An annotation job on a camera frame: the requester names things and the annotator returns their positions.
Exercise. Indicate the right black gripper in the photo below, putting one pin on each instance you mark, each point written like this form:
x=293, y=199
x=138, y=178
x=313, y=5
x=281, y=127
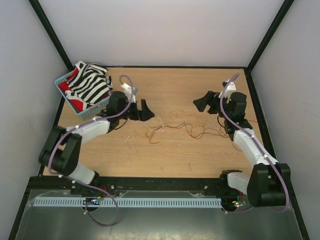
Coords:
x=211, y=98

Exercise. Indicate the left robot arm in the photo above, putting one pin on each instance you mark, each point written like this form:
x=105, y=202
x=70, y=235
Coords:
x=61, y=150

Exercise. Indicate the blue plastic basket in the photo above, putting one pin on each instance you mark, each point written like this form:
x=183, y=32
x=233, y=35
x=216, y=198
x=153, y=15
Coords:
x=91, y=109

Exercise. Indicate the right green circuit board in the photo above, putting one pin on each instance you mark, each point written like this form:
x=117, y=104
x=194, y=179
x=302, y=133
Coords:
x=239, y=203

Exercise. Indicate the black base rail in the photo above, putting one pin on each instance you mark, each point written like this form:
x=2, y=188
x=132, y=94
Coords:
x=205, y=186

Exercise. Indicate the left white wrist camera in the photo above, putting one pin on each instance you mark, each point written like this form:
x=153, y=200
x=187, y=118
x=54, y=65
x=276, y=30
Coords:
x=130, y=92

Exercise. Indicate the white zip tie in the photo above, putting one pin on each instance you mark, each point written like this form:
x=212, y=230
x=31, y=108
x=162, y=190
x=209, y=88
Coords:
x=161, y=127

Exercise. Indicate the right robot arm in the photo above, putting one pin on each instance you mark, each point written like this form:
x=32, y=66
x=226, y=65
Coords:
x=267, y=185

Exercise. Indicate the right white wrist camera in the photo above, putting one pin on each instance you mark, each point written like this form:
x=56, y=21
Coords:
x=231, y=88

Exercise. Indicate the green circuit board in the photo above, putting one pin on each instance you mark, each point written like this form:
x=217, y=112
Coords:
x=92, y=201
x=239, y=203

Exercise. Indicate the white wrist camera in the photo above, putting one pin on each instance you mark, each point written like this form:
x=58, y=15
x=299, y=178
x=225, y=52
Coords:
x=231, y=88
x=130, y=92

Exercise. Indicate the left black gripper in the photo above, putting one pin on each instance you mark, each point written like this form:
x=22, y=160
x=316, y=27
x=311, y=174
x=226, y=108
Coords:
x=142, y=115

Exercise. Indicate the light blue slotted cable duct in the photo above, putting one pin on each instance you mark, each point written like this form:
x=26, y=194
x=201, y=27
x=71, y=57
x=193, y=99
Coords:
x=135, y=202

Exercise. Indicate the zebra striped cloth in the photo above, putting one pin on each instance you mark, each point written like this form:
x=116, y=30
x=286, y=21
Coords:
x=90, y=82

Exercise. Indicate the red cloth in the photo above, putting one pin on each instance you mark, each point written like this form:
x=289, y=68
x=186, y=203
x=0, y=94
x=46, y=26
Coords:
x=76, y=102

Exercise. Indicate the left green circuit board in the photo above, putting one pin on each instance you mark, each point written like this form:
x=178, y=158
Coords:
x=92, y=201

